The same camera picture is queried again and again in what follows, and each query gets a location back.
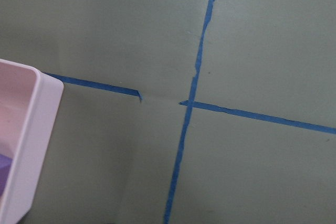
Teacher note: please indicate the purple foam block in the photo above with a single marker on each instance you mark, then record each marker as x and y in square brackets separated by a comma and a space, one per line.
[5, 165]

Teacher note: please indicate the pink plastic bin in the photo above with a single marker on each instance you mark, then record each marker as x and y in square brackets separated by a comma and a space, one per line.
[29, 103]

